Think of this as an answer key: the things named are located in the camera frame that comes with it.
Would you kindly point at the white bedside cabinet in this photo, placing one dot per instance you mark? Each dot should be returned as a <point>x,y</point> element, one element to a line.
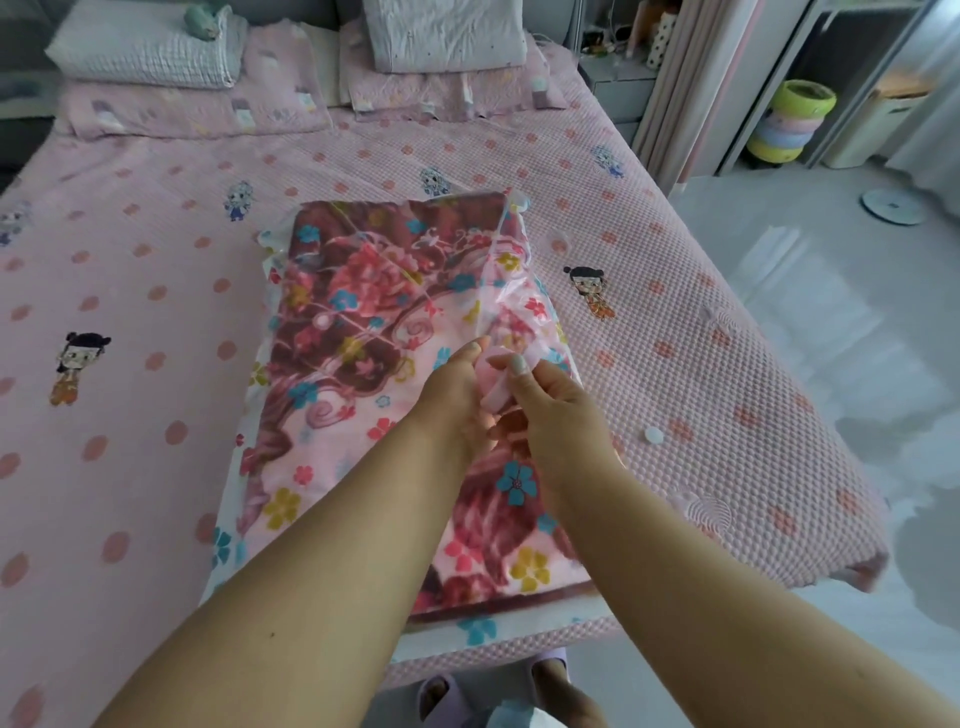
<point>26,127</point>
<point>619,94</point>

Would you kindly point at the round white floor disc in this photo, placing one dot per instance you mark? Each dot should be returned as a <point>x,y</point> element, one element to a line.
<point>892,206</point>

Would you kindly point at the grey open shelf unit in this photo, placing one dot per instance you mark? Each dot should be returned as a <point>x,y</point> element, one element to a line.
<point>847,52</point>

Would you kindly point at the white pink curtain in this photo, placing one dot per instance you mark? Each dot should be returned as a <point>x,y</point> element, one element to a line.
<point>697,90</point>

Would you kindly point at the lilac slipper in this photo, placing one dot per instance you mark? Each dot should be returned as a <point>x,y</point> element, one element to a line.
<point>442,701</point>
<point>547,660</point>

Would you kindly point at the grey dotted quilt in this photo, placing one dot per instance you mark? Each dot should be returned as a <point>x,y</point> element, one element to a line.
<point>442,34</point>

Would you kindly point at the grey sheer curtain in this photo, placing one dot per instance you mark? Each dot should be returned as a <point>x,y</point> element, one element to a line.
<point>930,135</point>

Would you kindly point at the lilac right slipper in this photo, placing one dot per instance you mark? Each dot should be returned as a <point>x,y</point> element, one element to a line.
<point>547,660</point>

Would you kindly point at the white black-dotted cylinder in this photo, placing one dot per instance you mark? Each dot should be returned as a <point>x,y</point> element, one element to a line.
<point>664,39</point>

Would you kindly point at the pink cartoon bed sheet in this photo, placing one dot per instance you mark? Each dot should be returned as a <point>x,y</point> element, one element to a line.
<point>150,262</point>

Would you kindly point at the flower-print plastic storage bag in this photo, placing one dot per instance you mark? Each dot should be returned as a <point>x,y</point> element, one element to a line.
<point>232,525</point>

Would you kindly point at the white checked folded pillow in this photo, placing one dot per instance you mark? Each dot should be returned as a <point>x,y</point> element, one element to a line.
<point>142,52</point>

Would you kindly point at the person's right leg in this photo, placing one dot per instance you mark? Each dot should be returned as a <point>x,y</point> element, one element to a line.
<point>566,697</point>

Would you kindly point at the red floral blanket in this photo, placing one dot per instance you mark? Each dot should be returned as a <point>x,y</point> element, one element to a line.
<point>352,300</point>

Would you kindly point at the lilac hand pump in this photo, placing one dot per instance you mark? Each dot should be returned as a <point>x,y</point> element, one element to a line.
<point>495,390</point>

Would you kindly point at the person's left hand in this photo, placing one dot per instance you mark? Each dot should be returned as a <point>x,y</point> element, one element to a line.
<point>450,409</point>

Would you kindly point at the person's left forearm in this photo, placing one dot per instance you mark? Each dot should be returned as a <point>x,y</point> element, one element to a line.
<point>285,615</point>

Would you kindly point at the person's right hand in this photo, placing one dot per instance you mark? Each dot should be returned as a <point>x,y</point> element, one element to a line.
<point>570,435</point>

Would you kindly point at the small teal plush toy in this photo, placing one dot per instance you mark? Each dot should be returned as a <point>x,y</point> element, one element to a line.
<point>202,21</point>

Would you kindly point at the white lidded bin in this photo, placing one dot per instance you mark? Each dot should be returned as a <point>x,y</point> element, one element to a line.
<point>870,131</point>

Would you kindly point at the white round valve cap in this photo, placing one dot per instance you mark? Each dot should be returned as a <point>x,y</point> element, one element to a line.
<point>652,436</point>

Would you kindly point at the pastel striped round stool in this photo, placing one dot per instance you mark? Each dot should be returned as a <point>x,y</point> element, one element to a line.
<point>791,120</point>

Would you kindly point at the lilac left slipper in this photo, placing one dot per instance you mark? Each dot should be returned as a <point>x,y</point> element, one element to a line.
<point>442,701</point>

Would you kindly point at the person's right forearm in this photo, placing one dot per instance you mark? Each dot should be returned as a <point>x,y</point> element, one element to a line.
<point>750,615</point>

